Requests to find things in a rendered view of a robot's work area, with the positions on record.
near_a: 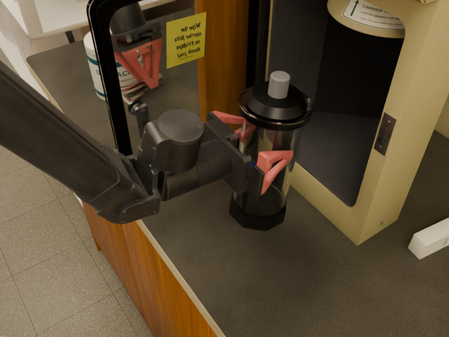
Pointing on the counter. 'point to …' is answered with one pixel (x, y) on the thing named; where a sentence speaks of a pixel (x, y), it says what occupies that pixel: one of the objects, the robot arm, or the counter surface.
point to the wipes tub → (93, 65)
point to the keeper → (387, 125)
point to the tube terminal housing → (419, 89)
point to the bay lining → (331, 59)
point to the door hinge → (262, 40)
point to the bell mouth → (366, 18)
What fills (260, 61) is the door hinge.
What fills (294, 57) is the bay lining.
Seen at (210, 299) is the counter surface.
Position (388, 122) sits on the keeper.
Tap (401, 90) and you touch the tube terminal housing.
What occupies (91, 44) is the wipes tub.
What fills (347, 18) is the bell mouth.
